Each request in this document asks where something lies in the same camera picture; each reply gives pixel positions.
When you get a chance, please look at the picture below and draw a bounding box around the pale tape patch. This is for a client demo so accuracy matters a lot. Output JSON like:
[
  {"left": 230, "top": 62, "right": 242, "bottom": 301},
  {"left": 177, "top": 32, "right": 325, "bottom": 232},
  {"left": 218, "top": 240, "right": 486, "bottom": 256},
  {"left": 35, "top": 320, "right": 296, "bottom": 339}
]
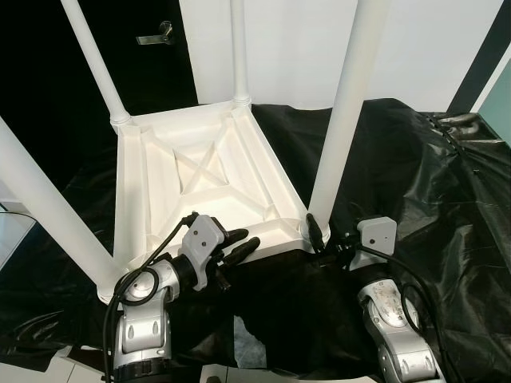
[{"left": 234, "top": 315, "right": 268, "bottom": 368}]

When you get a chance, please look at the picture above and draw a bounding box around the black plastic cover sheet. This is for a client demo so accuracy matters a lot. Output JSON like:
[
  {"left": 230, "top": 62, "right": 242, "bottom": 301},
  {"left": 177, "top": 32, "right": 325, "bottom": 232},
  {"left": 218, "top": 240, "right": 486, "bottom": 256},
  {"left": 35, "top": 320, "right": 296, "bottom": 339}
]
[{"left": 0, "top": 97, "right": 511, "bottom": 380}]

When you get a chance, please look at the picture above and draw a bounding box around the teal glass panel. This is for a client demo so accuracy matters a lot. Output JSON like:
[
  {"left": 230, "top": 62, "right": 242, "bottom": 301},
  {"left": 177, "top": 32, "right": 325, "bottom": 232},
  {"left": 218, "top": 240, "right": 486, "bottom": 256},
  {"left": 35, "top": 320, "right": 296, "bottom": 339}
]
[{"left": 479, "top": 68, "right": 511, "bottom": 144}]

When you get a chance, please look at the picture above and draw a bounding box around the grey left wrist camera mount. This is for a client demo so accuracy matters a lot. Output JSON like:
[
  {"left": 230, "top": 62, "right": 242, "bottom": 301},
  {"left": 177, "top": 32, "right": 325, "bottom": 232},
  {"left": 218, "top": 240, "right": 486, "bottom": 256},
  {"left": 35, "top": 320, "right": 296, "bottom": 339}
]
[{"left": 180, "top": 214, "right": 227, "bottom": 292}]

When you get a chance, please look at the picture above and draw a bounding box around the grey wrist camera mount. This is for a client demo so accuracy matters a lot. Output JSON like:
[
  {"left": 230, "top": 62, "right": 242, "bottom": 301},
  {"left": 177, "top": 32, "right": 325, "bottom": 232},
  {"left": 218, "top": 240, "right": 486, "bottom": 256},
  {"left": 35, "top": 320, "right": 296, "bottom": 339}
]
[
  {"left": 357, "top": 217, "right": 398, "bottom": 272},
  {"left": 180, "top": 214, "right": 227, "bottom": 292}
]

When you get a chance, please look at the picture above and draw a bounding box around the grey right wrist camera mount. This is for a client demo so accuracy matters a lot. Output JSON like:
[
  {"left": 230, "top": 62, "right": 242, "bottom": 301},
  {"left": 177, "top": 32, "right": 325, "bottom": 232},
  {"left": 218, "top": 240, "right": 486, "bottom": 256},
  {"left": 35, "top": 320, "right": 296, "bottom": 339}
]
[{"left": 357, "top": 217, "right": 398, "bottom": 272}]

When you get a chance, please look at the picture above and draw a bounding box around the metal door handle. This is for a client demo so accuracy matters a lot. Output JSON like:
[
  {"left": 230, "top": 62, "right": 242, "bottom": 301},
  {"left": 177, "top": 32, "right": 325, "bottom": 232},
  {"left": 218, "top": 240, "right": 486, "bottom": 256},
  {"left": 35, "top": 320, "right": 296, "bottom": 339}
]
[{"left": 136, "top": 22, "right": 174, "bottom": 46}]

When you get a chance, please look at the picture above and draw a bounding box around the black window frame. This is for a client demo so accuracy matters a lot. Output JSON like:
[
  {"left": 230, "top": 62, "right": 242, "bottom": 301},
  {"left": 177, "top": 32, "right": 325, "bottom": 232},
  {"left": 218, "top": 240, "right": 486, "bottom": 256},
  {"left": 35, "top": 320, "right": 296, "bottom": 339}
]
[{"left": 447, "top": 0, "right": 511, "bottom": 113}]

